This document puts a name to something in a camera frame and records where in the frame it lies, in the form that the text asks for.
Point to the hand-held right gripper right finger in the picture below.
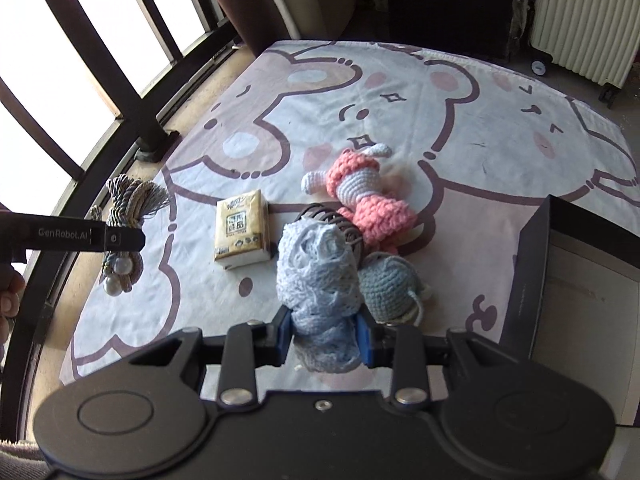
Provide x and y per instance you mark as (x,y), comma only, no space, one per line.
(367,341)

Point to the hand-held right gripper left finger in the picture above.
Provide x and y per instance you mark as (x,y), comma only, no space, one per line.
(282,336)

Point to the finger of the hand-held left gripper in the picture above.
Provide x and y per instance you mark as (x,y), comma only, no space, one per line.
(125,240)

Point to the grey crochet toy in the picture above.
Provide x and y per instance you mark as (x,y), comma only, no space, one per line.
(385,285)

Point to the light blue crochet cloth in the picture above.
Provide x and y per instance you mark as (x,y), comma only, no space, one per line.
(315,280)

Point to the yellow tissue packet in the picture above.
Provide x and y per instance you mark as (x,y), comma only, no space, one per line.
(240,230)

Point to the brown hair claw clip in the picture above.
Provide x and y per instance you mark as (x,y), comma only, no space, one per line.
(346,224)

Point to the pink crochet doll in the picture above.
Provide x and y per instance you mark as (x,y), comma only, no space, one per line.
(370,210)

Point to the black cardboard box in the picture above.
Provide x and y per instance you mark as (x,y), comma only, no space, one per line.
(530,260)

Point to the person's left hand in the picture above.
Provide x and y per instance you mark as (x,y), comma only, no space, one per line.
(10,295)

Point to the black window railing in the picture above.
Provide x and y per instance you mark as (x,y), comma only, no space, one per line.
(152,125)

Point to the bear printed blanket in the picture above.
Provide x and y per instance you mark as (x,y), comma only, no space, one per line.
(450,160)

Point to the brown curtain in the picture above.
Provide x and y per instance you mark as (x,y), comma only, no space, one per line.
(280,0)

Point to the cream ribbed suitcase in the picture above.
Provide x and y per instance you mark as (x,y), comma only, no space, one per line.
(580,10)

